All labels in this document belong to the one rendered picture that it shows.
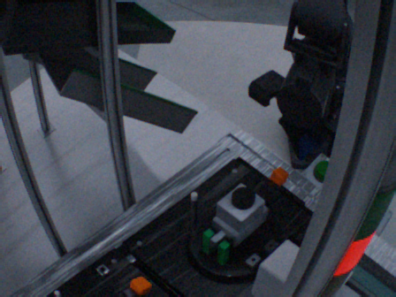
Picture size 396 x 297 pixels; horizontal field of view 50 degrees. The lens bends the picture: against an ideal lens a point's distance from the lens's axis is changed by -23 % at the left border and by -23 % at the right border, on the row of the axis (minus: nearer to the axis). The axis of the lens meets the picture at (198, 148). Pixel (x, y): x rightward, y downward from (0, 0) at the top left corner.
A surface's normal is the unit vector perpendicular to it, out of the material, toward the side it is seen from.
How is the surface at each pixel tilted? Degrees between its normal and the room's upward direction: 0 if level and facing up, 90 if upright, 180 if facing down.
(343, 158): 90
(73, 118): 0
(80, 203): 0
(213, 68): 0
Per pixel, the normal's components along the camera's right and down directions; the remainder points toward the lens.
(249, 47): 0.00, -0.67
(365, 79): -0.71, 0.52
